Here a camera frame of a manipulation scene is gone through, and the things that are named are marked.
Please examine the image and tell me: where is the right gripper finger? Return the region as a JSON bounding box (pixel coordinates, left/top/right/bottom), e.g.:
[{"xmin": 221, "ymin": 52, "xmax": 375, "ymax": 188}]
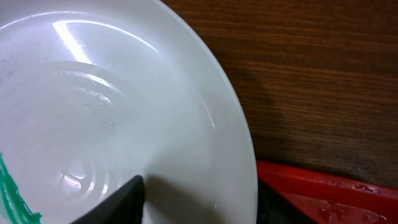
[{"xmin": 72, "ymin": 175, "xmax": 145, "ymax": 224}]

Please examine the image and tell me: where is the white round plate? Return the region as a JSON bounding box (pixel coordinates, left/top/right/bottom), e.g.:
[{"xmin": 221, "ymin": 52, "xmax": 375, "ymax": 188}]
[{"xmin": 1, "ymin": 1, "xmax": 257, "ymax": 223}]

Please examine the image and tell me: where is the red plastic tray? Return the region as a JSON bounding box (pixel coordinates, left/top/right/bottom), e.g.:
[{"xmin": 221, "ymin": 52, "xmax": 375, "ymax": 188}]
[{"xmin": 256, "ymin": 161, "xmax": 397, "ymax": 223}]

